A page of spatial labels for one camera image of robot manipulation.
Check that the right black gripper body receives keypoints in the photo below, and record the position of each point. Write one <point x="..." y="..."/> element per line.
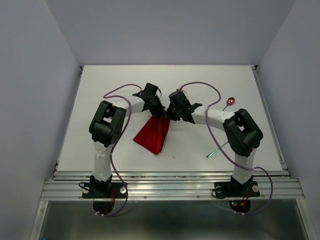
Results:
<point x="173" y="113"/>

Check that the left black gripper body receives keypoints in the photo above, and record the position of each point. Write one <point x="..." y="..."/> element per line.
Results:
<point x="156" y="108"/>

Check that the red cloth napkin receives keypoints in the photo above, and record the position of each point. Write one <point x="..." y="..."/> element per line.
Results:
<point x="153" y="134"/>

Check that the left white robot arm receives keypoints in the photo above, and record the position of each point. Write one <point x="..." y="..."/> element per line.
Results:
<point x="109" y="123"/>

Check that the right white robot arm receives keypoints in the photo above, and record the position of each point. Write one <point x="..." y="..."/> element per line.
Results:
<point x="242" y="133"/>

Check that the iridescent metal spoon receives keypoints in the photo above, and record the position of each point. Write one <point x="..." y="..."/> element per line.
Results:
<point x="229" y="102"/>

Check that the iridescent metal fork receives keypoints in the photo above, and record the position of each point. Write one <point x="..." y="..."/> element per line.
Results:
<point x="216" y="150"/>

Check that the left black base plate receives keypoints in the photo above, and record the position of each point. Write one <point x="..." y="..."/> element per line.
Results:
<point x="116" y="191"/>

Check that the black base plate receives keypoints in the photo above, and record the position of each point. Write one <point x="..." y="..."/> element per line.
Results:
<point x="116" y="191"/>
<point x="230" y="189"/>

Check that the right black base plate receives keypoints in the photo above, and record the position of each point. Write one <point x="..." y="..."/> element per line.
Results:
<point x="230" y="189"/>

